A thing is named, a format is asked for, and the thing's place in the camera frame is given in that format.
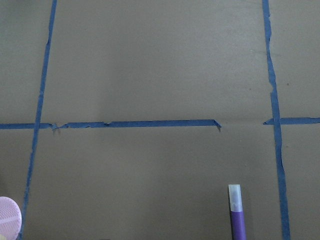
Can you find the purple highlighter pen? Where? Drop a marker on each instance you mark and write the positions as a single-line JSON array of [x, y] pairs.
[[237, 218]]

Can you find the pink mesh pen holder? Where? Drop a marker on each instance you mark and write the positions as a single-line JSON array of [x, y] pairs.
[[10, 219]]

